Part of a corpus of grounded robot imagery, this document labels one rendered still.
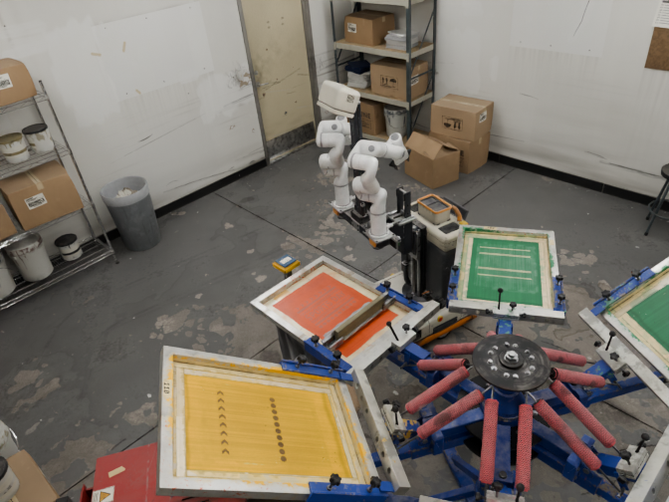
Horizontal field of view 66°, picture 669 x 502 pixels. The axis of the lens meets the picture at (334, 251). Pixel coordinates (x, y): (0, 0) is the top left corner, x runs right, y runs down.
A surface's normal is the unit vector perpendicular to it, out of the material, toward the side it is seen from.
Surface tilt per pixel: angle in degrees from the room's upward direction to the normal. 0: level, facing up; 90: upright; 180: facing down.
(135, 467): 0
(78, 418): 0
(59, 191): 89
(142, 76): 90
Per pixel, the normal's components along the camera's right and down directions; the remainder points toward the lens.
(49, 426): -0.09, -0.81
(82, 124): 0.70, 0.36
